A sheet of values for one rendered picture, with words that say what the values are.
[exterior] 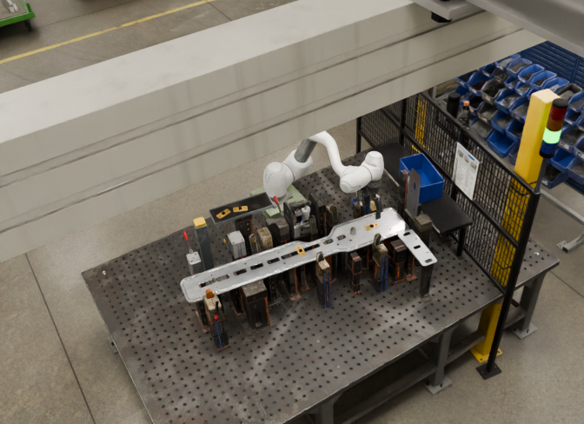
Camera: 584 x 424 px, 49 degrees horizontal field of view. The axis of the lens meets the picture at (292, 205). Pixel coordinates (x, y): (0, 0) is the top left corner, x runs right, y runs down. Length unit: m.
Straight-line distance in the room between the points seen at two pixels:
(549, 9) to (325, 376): 3.05
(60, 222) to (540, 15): 0.45
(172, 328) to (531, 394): 2.29
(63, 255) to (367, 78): 4.96
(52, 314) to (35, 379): 0.55
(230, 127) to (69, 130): 0.15
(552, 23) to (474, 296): 3.40
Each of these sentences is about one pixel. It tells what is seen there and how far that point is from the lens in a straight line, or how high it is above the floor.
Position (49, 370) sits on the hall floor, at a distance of 4.81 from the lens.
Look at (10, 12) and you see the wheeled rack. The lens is 9.19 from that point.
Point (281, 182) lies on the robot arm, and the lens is 4.26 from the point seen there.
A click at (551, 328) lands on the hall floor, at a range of 4.83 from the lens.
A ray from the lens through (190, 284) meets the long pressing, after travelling 3.62.
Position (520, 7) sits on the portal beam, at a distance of 0.63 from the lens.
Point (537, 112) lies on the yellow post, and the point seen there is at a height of 1.93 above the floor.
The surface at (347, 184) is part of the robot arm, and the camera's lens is 3.39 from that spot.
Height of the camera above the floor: 3.66
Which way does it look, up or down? 42 degrees down
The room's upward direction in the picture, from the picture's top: 4 degrees counter-clockwise
